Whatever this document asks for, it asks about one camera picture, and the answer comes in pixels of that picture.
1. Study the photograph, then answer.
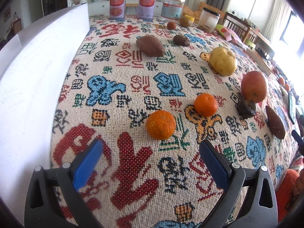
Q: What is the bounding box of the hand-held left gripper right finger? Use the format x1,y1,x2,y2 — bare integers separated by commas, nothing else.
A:
199,139,279,228

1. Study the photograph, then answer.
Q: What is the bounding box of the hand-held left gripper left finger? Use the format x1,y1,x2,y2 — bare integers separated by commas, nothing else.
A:
24,138,104,228

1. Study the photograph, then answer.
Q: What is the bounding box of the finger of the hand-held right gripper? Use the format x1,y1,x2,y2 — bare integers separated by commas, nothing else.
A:
291,129,304,153

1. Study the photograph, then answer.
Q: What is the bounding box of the small sweet potato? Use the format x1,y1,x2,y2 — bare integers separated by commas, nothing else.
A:
265,105,286,140

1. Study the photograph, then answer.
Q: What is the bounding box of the brown walnut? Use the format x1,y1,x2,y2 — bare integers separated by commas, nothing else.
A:
173,35,191,47
237,99,257,119

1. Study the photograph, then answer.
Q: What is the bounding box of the small orange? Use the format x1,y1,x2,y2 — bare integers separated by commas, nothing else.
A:
194,93,218,117

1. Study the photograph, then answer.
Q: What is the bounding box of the large orange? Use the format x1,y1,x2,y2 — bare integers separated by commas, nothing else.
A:
146,110,177,140

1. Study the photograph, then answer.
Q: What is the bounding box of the red apple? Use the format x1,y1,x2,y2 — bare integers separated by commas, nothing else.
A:
241,70,268,103

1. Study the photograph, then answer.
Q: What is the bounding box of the yellow pear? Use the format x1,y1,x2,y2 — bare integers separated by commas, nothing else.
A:
208,47,237,77

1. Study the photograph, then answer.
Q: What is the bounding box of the large sweet potato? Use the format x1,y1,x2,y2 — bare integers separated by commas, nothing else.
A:
136,35,166,57

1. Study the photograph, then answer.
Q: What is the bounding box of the floral patterned cloth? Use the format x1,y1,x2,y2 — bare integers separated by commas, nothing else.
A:
291,154,304,171

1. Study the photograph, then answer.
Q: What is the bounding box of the orange fuzzy cloth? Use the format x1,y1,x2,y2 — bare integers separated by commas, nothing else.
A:
273,169,304,224

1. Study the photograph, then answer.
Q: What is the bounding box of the white board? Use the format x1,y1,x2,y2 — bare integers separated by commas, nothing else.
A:
0,3,91,228

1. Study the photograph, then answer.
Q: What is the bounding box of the printed woven blanket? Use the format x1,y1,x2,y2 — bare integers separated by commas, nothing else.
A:
51,13,304,228

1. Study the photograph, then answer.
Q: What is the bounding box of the pink snack bag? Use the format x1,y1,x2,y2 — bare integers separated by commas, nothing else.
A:
215,24,245,44

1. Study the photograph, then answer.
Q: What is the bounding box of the wooden bench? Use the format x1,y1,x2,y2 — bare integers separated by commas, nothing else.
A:
222,11,272,50

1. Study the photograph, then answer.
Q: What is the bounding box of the brown kiwi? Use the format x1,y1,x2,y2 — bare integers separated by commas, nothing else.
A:
179,16,192,27

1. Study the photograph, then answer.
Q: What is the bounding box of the clear jar with black lid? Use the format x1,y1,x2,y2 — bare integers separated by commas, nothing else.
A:
198,7,221,28

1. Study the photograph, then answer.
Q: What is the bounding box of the orange cushioned chair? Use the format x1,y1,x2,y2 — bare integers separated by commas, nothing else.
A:
182,1,226,22

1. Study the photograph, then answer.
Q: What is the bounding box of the white television cabinet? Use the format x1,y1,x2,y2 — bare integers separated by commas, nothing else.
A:
68,0,164,16

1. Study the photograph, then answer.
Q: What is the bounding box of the pink labelled can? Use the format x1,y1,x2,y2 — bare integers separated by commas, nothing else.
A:
138,0,157,20
109,0,127,19

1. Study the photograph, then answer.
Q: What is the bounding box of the large clear plastic jar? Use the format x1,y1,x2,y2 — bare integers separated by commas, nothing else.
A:
161,0,186,19

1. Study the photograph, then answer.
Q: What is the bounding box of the small wooden stool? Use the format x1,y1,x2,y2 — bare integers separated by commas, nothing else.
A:
125,3,139,13

